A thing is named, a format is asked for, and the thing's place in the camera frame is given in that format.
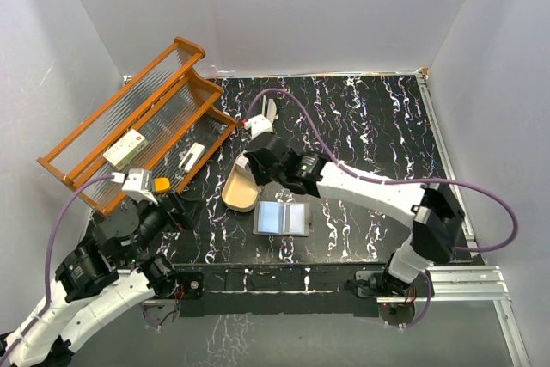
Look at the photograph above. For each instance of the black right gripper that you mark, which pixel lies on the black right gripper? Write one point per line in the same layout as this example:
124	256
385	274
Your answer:
260	179

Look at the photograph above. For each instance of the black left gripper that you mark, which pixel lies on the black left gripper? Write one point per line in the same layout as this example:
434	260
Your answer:
181	215

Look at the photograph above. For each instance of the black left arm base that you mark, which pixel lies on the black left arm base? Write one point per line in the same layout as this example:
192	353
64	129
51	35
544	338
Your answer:
183	287

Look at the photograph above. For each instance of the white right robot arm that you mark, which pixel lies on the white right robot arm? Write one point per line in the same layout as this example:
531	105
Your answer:
430	210

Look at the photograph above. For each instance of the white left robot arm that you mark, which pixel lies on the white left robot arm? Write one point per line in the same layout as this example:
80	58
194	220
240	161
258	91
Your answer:
104	276

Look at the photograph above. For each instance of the black right arm base motor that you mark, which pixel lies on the black right arm base motor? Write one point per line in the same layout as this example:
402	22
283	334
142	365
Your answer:
380	284

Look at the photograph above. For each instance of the beige oval plastic tray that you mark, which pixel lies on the beige oval plastic tray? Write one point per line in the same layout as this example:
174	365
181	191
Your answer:
240	192

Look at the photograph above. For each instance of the white stapler on table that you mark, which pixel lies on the white stapler on table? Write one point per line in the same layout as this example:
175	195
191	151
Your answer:
269	109

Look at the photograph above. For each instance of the orange yellow small object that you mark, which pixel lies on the orange yellow small object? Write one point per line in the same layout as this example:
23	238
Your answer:
161	185

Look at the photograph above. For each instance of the white stapler near rack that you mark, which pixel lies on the white stapler near rack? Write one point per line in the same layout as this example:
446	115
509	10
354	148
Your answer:
191	157

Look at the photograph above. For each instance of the white box on rack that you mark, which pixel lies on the white box on rack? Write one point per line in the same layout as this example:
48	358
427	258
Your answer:
122	152

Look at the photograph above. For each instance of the orange wooden rack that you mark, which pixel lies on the orange wooden rack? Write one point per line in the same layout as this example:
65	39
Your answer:
168	102

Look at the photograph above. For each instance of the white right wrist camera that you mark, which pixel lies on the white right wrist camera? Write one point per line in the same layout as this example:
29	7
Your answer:
258	125

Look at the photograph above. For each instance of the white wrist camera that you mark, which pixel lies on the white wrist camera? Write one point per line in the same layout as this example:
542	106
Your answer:
258	125
138	186

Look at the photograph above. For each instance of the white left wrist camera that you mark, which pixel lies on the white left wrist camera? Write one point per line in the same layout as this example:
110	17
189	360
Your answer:
138	186

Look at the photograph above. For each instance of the aluminium frame rail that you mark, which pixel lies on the aluminium frame rail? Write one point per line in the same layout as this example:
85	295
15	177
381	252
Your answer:
467	283

